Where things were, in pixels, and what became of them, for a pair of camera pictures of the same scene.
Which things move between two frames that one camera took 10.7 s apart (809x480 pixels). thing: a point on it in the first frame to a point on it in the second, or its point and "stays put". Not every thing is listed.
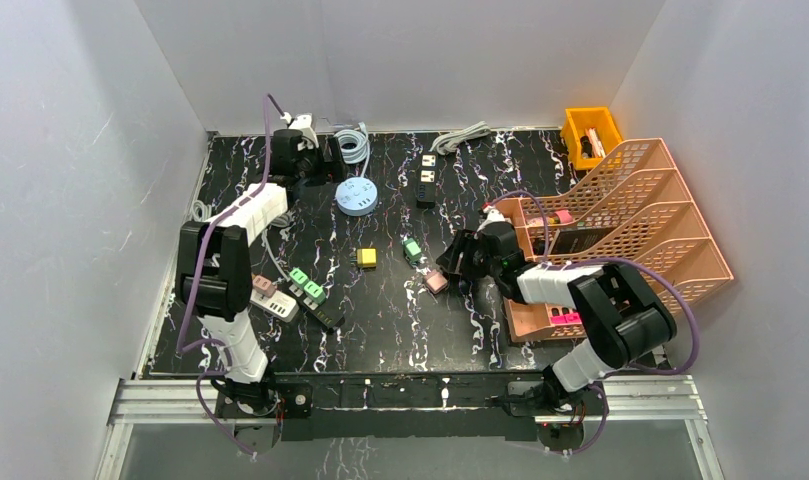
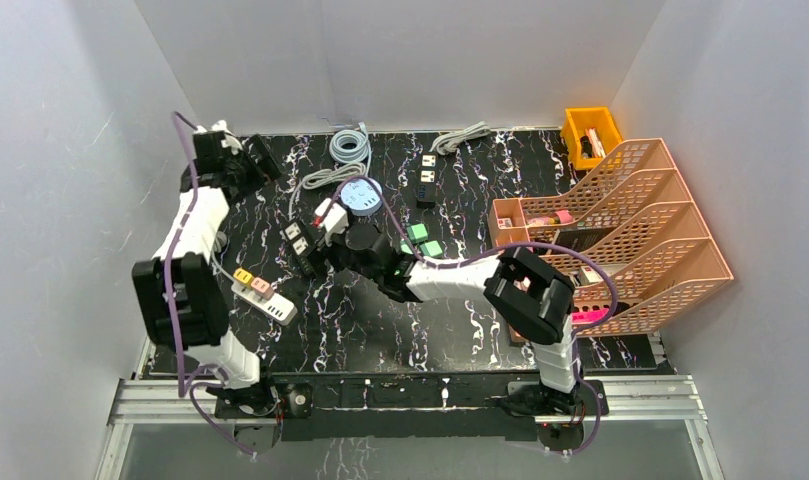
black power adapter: [324, 312] to [303, 247]
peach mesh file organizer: [642, 213] stays put
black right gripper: [462, 241] to [330, 250]
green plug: [298, 277] to [417, 232]
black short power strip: [428, 180] stays put
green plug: [315, 292] to [431, 249]
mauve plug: [264, 286] stays put
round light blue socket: [357, 196] stays put
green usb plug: [412, 251] stays put
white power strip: [278, 304] stays put
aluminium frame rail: [201, 401] stays put
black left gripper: [323, 162] to [259, 158]
